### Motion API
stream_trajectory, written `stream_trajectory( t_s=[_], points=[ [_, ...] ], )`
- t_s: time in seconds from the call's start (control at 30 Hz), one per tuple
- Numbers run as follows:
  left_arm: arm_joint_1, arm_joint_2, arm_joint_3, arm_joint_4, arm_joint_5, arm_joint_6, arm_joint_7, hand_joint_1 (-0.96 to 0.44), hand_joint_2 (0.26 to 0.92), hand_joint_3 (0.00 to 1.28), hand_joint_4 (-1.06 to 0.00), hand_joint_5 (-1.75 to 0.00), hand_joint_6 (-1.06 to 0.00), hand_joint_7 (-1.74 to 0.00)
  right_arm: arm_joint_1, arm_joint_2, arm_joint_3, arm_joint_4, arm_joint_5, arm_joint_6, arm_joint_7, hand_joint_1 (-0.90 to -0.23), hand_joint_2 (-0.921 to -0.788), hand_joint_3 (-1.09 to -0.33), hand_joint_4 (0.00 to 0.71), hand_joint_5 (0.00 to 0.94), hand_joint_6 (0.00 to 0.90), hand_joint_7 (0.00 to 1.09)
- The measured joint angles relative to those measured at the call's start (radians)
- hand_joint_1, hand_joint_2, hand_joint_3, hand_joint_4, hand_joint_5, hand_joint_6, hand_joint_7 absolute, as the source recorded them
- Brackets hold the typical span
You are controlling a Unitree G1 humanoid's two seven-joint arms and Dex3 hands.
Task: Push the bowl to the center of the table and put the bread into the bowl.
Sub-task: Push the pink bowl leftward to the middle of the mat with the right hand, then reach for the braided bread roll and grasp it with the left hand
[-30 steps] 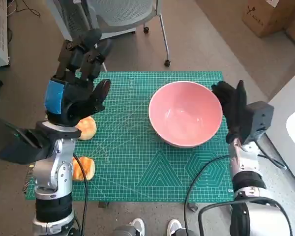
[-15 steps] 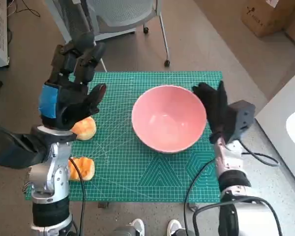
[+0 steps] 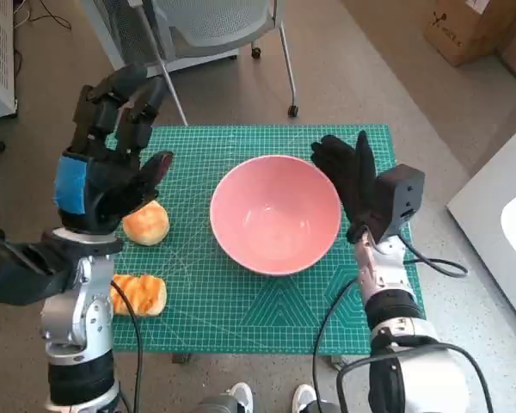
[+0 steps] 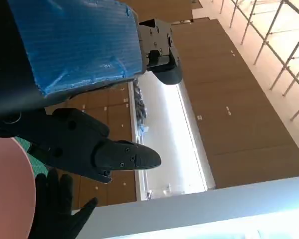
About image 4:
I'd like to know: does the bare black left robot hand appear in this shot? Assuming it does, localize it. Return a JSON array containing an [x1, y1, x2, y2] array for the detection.
[[0, 0, 184, 185]]

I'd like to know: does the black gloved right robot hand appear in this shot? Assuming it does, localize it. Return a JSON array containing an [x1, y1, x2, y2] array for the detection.
[[27, 169, 98, 239]]

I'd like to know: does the pink bowl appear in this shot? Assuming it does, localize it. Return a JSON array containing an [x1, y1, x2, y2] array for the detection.
[[0, 136, 37, 239]]

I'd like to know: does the green cutting mat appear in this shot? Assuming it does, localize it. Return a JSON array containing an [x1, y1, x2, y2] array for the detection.
[[14, 136, 50, 175]]

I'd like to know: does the dark clutter pile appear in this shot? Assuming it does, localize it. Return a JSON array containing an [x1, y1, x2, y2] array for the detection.
[[133, 79, 150, 136]]

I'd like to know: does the white ledge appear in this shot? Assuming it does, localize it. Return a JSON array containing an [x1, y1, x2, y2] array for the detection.
[[69, 174, 299, 239]]

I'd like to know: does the metal pipe rack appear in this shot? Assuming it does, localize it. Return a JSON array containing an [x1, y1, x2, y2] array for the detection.
[[219, 0, 299, 122]]

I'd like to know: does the large brown cabinet wall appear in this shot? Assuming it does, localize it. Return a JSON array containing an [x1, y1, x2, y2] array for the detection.
[[171, 18, 299, 190]]

